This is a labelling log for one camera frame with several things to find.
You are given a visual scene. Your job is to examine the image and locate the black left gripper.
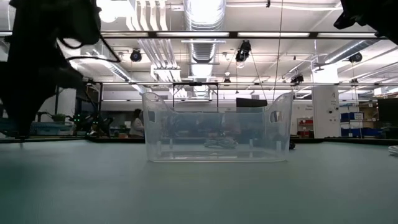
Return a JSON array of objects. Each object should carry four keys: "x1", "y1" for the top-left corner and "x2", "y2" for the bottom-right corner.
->
[{"x1": 0, "y1": 0, "x2": 102, "y2": 139}]

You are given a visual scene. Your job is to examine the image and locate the light grey USB-C cable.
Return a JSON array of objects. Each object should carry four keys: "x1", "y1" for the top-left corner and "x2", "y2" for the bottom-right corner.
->
[{"x1": 203, "y1": 138, "x2": 239, "y2": 150}]

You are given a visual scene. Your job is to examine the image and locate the blue tray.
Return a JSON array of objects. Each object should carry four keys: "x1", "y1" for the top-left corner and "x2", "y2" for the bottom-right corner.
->
[{"x1": 30, "y1": 121, "x2": 76, "y2": 137}]

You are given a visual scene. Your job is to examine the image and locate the person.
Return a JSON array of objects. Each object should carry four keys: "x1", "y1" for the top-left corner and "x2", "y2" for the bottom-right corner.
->
[{"x1": 129, "y1": 108, "x2": 146, "y2": 138}]

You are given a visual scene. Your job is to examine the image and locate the clear plastic bin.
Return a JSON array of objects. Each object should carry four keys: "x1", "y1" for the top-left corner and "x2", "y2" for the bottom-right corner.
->
[{"x1": 142, "y1": 91, "x2": 294, "y2": 163}]

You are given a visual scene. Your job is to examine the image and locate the black monitor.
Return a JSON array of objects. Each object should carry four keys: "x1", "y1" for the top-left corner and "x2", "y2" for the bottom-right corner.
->
[{"x1": 236, "y1": 97, "x2": 269, "y2": 109}]

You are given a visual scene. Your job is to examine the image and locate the red storage bins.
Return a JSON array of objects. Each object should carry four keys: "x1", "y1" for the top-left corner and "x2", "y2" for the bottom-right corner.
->
[{"x1": 296, "y1": 117, "x2": 315, "y2": 139}]

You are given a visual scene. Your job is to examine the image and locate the white pillar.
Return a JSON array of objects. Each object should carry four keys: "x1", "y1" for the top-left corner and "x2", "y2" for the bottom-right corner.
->
[{"x1": 311, "y1": 65, "x2": 341, "y2": 139}]

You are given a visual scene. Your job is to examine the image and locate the blue storage bins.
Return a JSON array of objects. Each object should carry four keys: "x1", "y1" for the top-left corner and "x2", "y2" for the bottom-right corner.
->
[{"x1": 340, "y1": 111, "x2": 384, "y2": 138}]

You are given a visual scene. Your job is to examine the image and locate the black screen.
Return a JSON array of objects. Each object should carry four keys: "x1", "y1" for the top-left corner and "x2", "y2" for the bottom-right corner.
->
[{"x1": 377, "y1": 97, "x2": 398, "y2": 124}]

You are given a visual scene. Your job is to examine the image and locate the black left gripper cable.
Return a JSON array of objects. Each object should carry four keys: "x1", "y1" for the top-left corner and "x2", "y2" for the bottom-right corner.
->
[{"x1": 58, "y1": 34, "x2": 121, "y2": 63}]

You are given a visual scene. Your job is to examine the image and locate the silver ceiling duct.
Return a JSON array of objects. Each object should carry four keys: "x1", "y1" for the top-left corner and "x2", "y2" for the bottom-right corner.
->
[{"x1": 183, "y1": 0, "x2": 227, "y2": 99}]

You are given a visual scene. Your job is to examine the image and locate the black ceiling light rail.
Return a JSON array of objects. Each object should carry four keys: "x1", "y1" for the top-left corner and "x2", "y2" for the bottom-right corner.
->
[{"x1": 0, "y1": 30, "x2": 388, "y2": 40}]

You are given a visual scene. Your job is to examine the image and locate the black hanging cord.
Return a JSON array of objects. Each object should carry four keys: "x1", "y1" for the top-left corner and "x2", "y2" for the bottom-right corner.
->
[{"x1": 272, "y1": 0, "x2": 284, "y2": 102}]

